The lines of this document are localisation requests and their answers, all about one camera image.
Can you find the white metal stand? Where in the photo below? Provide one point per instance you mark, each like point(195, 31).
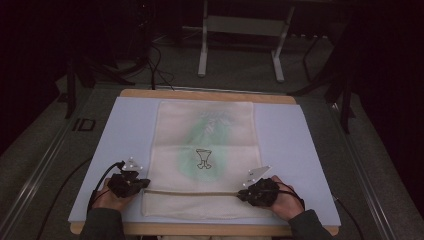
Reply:
point(243, 26)

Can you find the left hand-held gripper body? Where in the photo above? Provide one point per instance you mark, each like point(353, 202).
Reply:
point(124, 183)

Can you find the light blue foam mat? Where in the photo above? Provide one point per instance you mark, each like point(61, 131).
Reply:
point(286, 133)

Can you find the wooden table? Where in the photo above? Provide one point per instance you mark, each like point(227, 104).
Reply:
point(206, 95)

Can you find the metal floor rail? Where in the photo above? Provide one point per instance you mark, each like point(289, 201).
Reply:
point(30, 186)
point(363, 176)

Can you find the black metal stand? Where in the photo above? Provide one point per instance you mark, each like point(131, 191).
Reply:
point(71, 90)
point(345, 100)

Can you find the white mesh laundry bag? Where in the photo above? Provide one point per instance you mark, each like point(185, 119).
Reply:
point(200, 206)

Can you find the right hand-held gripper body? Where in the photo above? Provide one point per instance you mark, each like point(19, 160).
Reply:
point(263, 193)

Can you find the green garment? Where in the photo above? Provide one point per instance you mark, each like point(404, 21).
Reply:
point(203, 133)

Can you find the black floor bracket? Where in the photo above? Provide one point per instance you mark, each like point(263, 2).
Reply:
point(83, 125)

